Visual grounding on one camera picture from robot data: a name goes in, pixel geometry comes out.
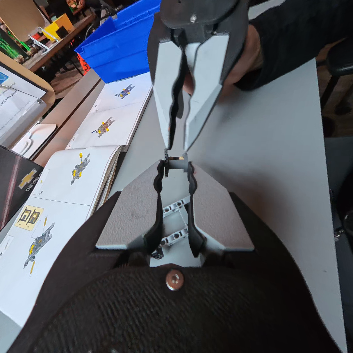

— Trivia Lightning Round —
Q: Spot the wooden side table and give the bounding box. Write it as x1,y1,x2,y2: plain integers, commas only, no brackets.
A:
21,14,97,73

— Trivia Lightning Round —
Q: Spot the black office chair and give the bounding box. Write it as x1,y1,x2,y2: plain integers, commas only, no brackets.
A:
317,36,353,116

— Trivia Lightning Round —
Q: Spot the grey lego frame assembly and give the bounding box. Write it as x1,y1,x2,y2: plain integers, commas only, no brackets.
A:
153,197,192,260

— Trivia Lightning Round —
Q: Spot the instruction sign stand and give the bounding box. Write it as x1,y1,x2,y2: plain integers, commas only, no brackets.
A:
0,62,56,147

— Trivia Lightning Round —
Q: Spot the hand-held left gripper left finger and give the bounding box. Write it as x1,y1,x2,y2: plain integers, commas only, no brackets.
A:
96,160,166,255

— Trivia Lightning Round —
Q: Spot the black lego set box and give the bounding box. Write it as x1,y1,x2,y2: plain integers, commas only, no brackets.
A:
0,145,44,231

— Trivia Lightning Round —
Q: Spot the yellow box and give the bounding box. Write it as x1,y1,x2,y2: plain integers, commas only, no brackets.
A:
43,14,74,39

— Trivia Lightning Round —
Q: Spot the blue plastic bin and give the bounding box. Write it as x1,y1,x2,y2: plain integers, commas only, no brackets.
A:
74,0,162,84

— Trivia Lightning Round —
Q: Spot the dark box green print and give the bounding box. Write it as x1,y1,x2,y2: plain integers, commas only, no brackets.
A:
0,28,22,60

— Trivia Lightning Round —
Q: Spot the beige rounded board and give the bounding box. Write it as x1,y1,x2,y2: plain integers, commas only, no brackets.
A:
0,0,50,32

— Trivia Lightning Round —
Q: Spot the white flat tray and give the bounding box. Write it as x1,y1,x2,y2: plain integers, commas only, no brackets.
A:
12,124,57,160

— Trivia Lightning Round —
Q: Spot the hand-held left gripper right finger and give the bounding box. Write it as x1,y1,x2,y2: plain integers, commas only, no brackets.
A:
188,161,255,258

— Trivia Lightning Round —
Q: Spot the person's right forearm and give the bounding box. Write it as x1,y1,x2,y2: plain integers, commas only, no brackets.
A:
234,0,353,91

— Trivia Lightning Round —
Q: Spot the person's right hand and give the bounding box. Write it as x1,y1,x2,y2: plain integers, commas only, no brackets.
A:
221,24,264,96

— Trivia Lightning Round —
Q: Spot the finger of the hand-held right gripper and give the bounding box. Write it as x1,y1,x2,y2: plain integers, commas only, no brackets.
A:
152,37,186,151
183,34,231,152

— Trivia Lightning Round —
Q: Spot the lego instruction booklet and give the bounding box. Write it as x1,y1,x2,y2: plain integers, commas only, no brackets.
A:
0,72,154,328

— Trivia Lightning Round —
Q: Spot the grey lego differential housing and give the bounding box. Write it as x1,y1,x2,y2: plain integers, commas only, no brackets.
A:
163,148,192,178

